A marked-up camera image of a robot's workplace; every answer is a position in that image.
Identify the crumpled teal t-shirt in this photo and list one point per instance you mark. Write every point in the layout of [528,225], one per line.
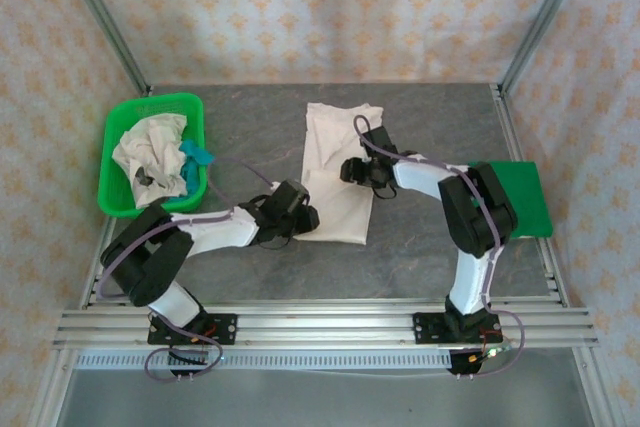
[192,152]

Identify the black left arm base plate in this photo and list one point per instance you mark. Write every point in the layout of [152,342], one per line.
[227,329]

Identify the green plastic basket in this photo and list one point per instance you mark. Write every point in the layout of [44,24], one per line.
[150,104]

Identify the aluminium frame post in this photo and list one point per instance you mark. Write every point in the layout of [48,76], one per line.
[100,12]
[545,12]

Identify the aluminium frame leg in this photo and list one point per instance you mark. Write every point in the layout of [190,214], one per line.
[57,387]
[597,387]

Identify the white t-shirt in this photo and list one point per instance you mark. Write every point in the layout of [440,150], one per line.
[335,217]

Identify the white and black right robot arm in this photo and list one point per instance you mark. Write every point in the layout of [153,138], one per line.
[420,177]

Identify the aluminium table side rail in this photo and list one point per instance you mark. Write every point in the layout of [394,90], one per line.
[90,297]
[552,272]

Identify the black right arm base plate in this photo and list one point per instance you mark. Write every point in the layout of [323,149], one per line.
[425,329]

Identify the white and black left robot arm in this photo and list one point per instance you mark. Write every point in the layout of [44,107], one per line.
[225,234]

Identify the crumpled cream t-shirt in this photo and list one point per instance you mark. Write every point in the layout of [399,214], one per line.
[150,137]

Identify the aluminium mounting beam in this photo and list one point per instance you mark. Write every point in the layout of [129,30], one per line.
[325,327]

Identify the folded green t-shirt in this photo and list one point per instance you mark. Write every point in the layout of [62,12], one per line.
[530,197]

